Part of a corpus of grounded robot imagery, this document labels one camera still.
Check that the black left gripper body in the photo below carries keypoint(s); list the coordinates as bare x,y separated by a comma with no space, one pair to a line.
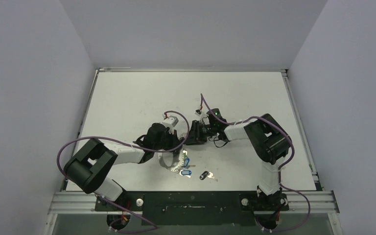
168,141

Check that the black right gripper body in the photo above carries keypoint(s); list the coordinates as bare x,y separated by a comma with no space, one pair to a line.
199,131

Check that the black key tag with key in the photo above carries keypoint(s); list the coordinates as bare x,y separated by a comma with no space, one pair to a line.
207,174

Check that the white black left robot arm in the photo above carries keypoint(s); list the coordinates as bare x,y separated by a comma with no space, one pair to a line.
90,165

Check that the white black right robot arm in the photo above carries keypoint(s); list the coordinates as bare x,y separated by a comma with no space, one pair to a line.
270,142

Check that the blue key tag plain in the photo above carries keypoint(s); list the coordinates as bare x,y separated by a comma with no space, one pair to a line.
186,163

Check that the blue key tag white label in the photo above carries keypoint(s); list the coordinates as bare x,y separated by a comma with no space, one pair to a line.
186,173

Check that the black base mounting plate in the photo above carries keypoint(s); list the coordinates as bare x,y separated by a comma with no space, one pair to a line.
244,208

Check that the aluminium table frame rail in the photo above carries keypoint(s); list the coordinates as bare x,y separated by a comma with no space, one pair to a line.
74,202

